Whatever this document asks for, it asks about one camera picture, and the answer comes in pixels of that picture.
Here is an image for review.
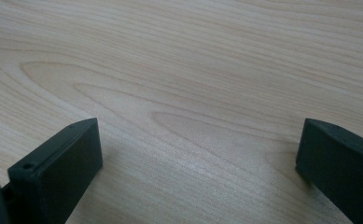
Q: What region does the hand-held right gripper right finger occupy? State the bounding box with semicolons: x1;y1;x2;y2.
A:
295;118;363;224

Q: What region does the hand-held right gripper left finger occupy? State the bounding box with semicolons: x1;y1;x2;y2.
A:
7;117;105;224

